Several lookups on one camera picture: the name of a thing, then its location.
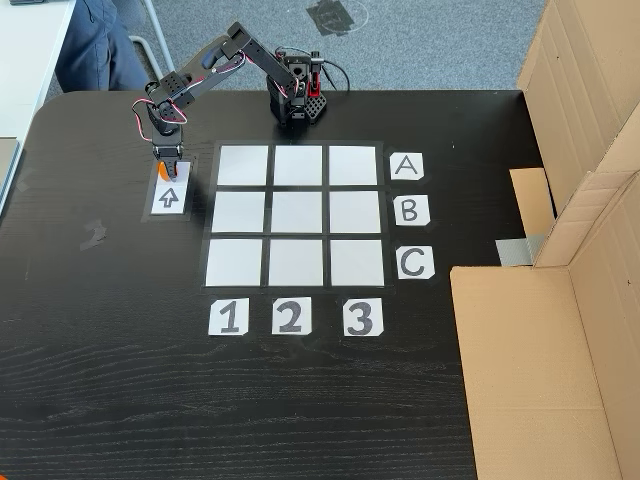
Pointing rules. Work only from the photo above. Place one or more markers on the round orange token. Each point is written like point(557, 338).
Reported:
point(162, 171)

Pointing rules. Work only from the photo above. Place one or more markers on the white nine-square grid sheet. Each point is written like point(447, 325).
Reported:
point(297, 215)

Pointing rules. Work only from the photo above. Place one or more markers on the white arrow paper sheet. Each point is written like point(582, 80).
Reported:
point(170, 200)

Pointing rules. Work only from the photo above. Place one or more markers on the clear tape remnant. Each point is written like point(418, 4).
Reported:
point(94, 235)

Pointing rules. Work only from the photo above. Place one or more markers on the person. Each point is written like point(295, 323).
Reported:
point(95, 45)

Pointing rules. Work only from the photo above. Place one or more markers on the red black bar clamp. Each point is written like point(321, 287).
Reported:
point(315, 75)

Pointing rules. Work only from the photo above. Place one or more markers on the white table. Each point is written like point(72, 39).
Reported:
point(30, 50)

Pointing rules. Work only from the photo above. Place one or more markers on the paper sheet number 1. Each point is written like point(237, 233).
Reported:
point(228, 317)

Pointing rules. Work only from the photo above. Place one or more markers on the paper sheet number 2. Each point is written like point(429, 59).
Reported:
point(291, 316)

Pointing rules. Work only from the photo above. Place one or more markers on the black floor tape patch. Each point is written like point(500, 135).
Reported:
point(331, 17)

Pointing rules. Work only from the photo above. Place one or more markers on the paper sheet letter A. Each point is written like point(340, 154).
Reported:
point(406, 166)

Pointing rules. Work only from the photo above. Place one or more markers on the paper sheet letter B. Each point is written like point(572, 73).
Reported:
point(411, 210)

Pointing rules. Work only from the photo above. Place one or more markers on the paper sheet number 3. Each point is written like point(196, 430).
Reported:
point(362, 317)

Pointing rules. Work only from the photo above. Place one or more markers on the paper sheet letter C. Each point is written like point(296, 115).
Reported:
point(415, 262)

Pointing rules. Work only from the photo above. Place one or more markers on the brown cardboard box panel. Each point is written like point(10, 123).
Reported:
point(525, 375)
point(575, 75)

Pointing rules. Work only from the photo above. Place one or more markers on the white metal chair frame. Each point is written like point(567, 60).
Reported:
point(160, 50)

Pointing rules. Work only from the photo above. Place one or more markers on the grey duct tape piece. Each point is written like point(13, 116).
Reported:
point(517, 250)

